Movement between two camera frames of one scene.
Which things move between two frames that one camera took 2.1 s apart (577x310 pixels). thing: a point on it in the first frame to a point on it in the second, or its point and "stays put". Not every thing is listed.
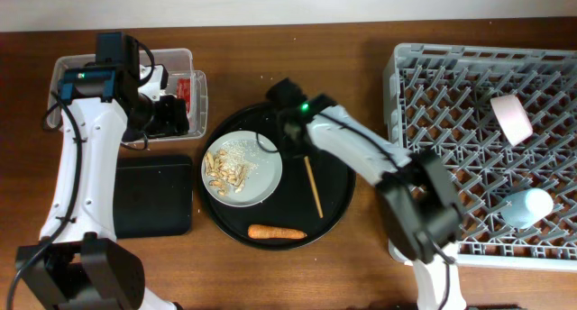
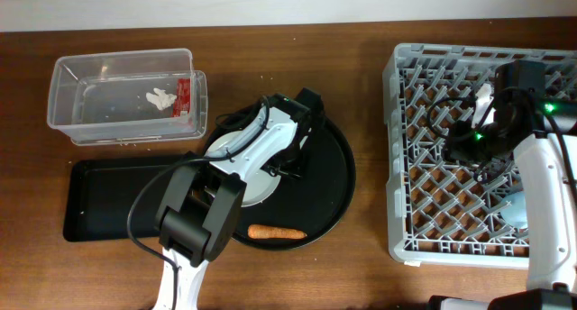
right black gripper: (288, 146) to (455, 144)
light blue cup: (526, 208) stays put
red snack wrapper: (183, 90) stays put
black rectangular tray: (152, 196) stays put
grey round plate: (261, 183) stays put
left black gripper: (175, 120) to (297, 171)
